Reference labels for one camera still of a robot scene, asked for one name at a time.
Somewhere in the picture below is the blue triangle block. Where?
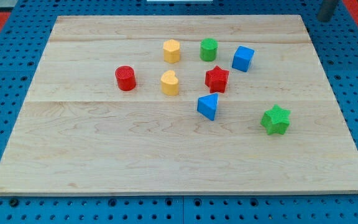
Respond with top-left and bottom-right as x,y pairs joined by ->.
197,93 -> 219,121

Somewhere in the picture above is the wooden board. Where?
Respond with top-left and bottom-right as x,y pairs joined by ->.
0,15 -> 358,196

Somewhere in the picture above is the yellow heart block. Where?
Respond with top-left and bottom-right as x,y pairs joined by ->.
160,70 -> 179,96

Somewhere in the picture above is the red star block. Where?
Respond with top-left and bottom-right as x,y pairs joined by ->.
204,66 -> 229,93

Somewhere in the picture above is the red cylinder block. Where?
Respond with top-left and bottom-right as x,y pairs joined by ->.
115,65 -> 136,91

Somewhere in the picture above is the yellow hexagon block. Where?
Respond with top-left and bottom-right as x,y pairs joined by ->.
163,39 -> 180,63

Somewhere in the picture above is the green cylinder block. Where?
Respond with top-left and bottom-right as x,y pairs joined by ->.
200,38 -> 218,62

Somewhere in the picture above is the blue cube block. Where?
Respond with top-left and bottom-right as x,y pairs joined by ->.
232,46 -> 255,72

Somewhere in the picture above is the green star block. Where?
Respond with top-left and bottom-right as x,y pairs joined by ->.
260,105 -> 291,135

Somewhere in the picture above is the grey metal pole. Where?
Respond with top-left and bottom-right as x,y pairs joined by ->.
316,0 -> 339,22

